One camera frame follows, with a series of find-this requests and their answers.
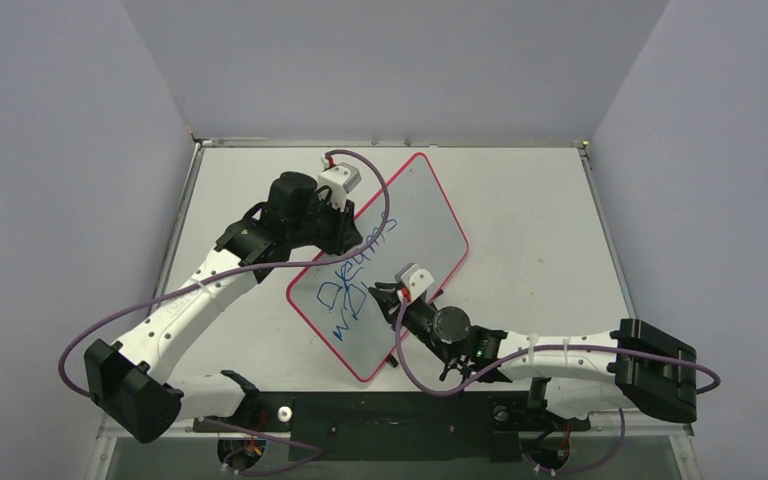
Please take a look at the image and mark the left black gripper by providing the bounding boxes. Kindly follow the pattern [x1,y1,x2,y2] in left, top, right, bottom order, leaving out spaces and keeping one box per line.
[289,191,361,256]

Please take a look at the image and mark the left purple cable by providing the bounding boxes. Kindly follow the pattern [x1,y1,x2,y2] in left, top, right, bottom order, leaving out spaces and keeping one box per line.
[57,148,392,478]

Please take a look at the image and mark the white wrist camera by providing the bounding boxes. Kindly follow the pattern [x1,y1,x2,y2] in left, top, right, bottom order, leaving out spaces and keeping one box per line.
[395,263,435,303]
[317,154,361,211]

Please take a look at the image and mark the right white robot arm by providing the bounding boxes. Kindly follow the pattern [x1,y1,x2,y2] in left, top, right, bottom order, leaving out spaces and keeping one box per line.
[368,282,703,427]

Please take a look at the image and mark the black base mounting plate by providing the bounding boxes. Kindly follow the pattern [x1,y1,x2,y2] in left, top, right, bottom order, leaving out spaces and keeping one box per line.
[193,390,591,462]

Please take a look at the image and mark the aluminium front rail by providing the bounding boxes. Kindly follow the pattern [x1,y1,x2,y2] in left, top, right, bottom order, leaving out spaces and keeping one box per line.
[108,382,697,443]

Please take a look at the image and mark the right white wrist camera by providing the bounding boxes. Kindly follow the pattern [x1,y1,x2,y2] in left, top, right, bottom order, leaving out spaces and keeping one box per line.
[395,263,435,303]

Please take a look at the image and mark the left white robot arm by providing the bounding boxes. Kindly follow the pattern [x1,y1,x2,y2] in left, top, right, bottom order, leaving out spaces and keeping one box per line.
[84,164,362,443]

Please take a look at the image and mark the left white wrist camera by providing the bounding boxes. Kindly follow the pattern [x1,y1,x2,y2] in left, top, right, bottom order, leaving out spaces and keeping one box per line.
[317,154,361,211]

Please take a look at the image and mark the pink-framed whiteboard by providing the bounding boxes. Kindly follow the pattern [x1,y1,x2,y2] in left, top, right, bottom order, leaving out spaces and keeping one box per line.
[286,153,469,382]

